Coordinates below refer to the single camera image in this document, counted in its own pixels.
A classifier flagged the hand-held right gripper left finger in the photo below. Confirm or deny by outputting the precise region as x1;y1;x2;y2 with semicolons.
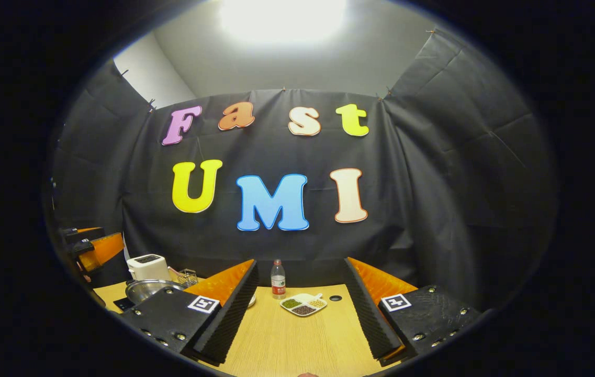
119;258;260;367

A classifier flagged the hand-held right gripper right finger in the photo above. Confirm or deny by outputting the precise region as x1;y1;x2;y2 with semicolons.
343;257;484;367

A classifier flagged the stainless steel pot with soybeans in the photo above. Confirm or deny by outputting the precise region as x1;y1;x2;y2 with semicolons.
125;279;185;305

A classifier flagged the white toaster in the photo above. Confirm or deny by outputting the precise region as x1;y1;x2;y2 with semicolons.
126;254;171;282

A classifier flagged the clear water bottle red label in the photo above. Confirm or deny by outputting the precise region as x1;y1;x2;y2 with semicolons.
271;259;286;300

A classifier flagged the white divided dish of beans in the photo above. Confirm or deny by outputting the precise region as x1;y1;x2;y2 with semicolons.
279;293;328;317

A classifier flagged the black backdrop cloth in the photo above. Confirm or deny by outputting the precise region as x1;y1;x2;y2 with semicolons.
49;29;559;315

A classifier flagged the small wire basket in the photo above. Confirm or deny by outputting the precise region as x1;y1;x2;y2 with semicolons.
168;266;198;287

